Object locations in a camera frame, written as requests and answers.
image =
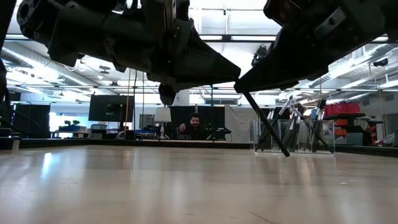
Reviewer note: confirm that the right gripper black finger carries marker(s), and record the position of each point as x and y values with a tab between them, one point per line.
286	65

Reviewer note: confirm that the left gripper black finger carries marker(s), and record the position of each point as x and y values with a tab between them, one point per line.
205	62
199	83

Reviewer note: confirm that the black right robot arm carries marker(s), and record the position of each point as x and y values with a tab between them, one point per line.
390	15

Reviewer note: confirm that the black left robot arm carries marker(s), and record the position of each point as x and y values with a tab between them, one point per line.
77	31

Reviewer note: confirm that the black partition panel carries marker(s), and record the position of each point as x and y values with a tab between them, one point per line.
31	121
214	121

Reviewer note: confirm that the table lamp white shade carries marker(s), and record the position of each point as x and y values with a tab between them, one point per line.
162	114

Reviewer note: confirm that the grey curtain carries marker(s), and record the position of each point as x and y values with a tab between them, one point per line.
239	124

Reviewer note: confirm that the red storage bins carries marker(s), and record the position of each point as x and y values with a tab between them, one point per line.
342	109

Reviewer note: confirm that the orange storage bins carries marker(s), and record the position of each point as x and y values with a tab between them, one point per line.
342	123

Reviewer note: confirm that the clear acrylic brush organizer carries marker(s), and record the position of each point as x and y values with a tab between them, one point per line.
332	137

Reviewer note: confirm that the small green plant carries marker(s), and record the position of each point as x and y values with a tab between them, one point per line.
67	122
76	122

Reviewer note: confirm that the black overhead rig camera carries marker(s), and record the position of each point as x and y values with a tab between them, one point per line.
259	54

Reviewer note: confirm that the black overhead frame beam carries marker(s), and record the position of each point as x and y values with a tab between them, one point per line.
227	38

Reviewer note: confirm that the black wall monitor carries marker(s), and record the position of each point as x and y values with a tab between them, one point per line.
109	109

